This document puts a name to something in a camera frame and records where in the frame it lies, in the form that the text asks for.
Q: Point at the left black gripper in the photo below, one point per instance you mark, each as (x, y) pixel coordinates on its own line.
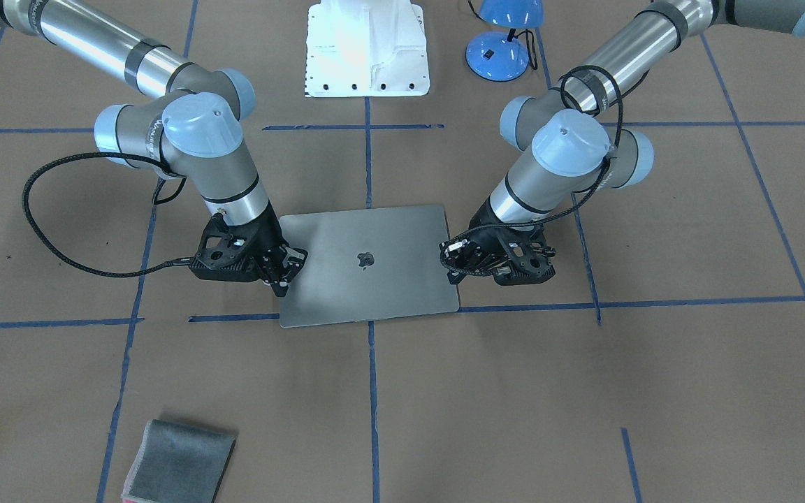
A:
(488, 234)

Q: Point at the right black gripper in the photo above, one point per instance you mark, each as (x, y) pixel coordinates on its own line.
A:
(266, 239)

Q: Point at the grey laptop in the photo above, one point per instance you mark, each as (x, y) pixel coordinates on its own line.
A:
(365, 265)

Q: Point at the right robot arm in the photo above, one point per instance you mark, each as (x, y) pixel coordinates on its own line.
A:
(191, 130)

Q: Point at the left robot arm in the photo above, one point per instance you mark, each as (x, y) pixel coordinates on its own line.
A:
(564, 148)

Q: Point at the blue desk lamp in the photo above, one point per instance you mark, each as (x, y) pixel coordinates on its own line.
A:
(505, 56)

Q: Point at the folded grey cloth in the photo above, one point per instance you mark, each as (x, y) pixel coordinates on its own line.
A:
(178, 462)

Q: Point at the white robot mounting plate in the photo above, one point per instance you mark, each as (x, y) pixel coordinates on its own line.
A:
(366, 48)

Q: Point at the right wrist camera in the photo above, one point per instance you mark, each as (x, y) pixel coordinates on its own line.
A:
(225, 252)

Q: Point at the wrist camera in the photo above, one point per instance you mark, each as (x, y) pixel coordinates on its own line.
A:
(225, 252)
(526, 257)

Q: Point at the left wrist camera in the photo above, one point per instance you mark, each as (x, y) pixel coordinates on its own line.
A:
(526, 257)

